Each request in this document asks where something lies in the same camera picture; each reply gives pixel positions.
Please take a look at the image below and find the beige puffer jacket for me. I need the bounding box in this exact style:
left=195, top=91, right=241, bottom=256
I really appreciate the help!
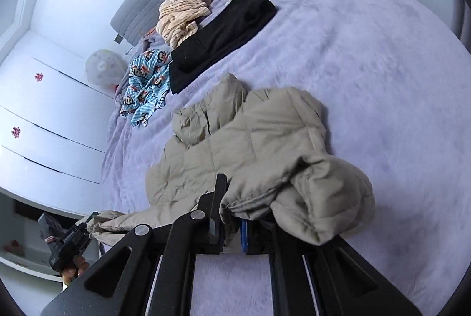
left=88, top=72, right=377, bottom=247

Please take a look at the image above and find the white wardrobe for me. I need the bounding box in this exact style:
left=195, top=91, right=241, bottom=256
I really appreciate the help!
left=0, top=29, right=118, bottom=221

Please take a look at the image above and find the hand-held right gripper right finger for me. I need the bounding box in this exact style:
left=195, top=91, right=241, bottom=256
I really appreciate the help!
left=241, top=217, right=424, bottom=316

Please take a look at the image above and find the person's left hand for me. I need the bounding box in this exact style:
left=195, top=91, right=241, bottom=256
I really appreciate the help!
left=61, top=255, right=89, bottom=282

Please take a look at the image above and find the white covered standing fan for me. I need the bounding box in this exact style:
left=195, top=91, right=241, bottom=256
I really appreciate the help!
left=84, top=49, right=126, bottom=90

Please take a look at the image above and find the beige striped garment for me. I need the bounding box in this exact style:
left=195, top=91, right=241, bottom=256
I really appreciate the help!
left=155, top=0, right=215, bottom=48

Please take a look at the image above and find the black folded garment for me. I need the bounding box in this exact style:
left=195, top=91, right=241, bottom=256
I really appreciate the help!
left=168, top=0, right=277, bottom=95

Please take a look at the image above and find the blue monkey print garment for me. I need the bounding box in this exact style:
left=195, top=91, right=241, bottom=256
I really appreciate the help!
left=120, top=49, right=173, bottom=128

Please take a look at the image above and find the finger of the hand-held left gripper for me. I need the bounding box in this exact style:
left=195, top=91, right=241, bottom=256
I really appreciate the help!
left=75, top=211, right=101, bottom=241

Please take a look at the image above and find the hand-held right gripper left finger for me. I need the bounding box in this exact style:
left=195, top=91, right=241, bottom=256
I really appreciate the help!
left=39, top=173, right=229, bottom=316

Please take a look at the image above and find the white shelf unit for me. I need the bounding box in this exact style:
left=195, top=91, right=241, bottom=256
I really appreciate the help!
left=0, top=191, right=74, bottom=287

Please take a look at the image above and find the purple bed blanket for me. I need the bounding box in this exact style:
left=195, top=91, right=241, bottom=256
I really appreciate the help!
left=99, top=0, right=471, bottom=316

